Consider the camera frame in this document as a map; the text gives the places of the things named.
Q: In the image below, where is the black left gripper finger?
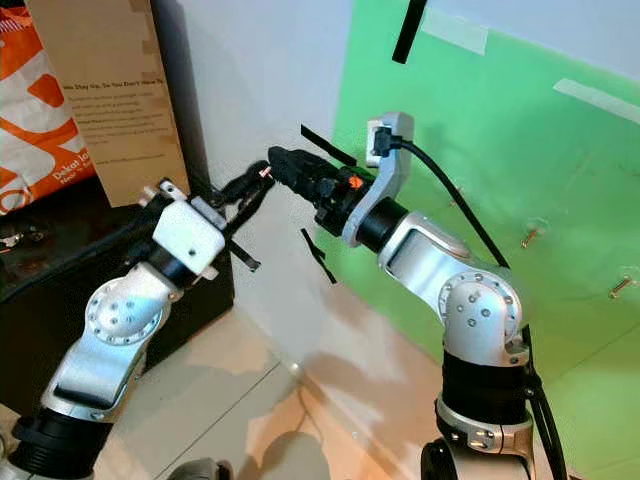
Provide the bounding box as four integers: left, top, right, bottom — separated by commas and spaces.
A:
222, 163, 273, 201
232, 180, 273, 238

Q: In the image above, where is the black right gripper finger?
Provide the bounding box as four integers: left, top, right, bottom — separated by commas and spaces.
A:
285, 172, 341, 201
268, 145, 336, 181

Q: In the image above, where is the long black tape strip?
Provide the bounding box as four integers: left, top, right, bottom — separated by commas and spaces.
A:
393, 0, 429, 64

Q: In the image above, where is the large brown cardboard box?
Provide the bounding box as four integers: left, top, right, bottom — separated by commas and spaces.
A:
25, 0, 191, 208

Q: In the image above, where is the black glass top table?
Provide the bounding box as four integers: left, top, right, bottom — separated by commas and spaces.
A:
0, 175, 236, 306

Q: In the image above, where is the clear tape strip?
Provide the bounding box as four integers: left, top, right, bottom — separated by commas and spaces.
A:
552, 78, 640, 126
422, 8, 491, 53

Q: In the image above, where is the orange white shopping bag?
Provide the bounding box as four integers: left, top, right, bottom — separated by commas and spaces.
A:
0, 5, 109, 214

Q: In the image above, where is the grey robot leg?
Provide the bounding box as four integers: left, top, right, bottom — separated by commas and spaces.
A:
168, 457, 233, 480

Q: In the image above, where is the silver key bunch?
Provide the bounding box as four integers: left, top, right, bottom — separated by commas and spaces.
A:
5, 230, 43, 251

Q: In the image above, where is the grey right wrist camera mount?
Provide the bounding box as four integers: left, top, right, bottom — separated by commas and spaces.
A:
340, 112, 416, 249

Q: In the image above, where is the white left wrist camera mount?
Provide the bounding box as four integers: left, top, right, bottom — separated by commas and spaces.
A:
145, 178, 229, 281

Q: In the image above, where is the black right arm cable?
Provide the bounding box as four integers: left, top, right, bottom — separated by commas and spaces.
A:
400, 135, 571, 480

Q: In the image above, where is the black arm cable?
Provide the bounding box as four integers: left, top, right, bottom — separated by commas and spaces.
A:
0, 205, 166, 306
400, 135, 571, 480

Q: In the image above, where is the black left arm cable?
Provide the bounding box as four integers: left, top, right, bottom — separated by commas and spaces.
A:
0, 205, 166, 306

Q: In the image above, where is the green wall board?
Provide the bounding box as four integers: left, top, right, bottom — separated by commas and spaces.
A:
318, 0, 640, 480

